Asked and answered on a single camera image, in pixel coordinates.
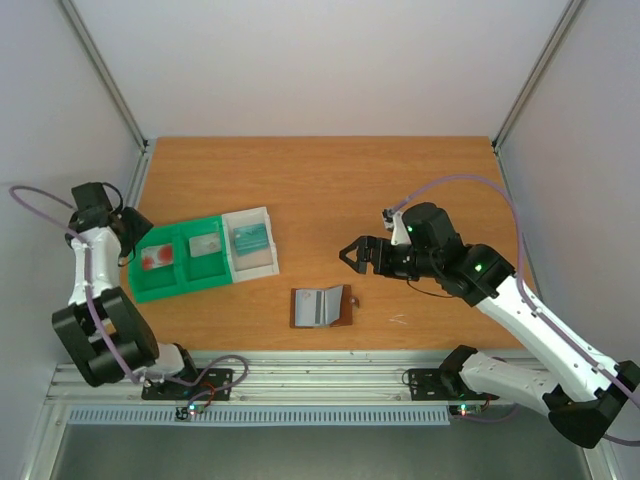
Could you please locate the brown leather card holder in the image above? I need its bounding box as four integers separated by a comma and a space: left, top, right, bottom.
289, 284, 360, 329

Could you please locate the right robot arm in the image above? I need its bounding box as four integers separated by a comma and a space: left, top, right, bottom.
339, 203, 639, 449

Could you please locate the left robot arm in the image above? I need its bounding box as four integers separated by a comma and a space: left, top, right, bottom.
52, 182, 202, 398

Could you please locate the red circle card in bin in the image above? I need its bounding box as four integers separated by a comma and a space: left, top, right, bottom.
141, 244, 174, 271

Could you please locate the grey card in holder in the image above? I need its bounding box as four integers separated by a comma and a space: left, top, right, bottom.
293, 286, 343, 328

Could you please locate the white card in bin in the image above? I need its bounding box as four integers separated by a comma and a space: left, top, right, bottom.
188, 232, 221, 258

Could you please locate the teal card stack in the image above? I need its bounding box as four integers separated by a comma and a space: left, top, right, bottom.
233, 223, 269, 256

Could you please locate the green two-compartment bin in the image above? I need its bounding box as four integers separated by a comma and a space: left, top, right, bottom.
128, 216, 232, 303

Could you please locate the white plastic bin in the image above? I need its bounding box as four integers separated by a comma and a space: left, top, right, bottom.
222, 206, 280, 283

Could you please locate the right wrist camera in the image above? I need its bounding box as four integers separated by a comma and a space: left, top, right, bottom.
382, 209, 411, 246

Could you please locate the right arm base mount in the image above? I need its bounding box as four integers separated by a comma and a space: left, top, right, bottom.
402, 368, 451, 401

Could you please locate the aluminium front rail frame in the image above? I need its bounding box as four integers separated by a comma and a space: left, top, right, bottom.
44, 349, 596, 406

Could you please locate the grey slotted cable duct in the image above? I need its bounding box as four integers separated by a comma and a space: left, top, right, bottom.
67, 405, 450, 427

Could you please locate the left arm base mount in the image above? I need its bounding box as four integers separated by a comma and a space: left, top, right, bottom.
141, 368, 234, 402

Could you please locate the left aluminium frame post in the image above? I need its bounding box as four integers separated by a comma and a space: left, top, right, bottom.
56, 0, 148, 152

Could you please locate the aluminium frame post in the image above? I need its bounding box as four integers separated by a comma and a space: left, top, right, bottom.
491, 0, 586, 155
56, 0, 148, 152

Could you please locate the right aluminium frame post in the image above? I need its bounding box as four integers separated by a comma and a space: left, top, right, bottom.
491, 0, 586, 155

